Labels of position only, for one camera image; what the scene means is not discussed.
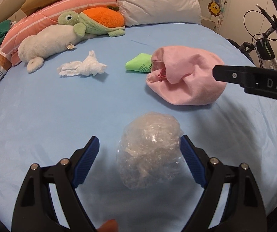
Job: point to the left hand thumb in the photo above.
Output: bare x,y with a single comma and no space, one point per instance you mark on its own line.
109,226

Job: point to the pink striped pillow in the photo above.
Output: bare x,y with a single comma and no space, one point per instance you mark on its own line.
36,22

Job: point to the white plush toy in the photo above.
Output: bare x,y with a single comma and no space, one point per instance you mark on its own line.
33,50

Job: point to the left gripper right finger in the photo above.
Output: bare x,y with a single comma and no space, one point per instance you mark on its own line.
231,200

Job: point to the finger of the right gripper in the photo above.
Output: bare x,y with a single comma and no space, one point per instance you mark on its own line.
229,74

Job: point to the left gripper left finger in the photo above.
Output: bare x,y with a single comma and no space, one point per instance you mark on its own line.
34,209

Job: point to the pink fabric cloth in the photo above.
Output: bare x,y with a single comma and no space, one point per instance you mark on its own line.
183,76

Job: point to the clear plastic bag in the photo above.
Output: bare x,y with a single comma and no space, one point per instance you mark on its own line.
149,151

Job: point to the green orange turtle plush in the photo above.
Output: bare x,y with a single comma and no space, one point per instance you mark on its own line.
97,21

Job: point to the grey silver pillow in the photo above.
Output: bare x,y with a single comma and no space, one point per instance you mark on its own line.
147,12

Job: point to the lion picture board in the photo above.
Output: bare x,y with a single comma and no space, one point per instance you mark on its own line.
213,12

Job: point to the green sock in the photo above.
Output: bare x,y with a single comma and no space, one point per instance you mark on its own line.
141,63

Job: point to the white crumpled tissue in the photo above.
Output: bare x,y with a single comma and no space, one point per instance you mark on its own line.
88,67

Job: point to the bicycle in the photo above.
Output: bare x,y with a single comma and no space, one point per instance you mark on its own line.
260,42

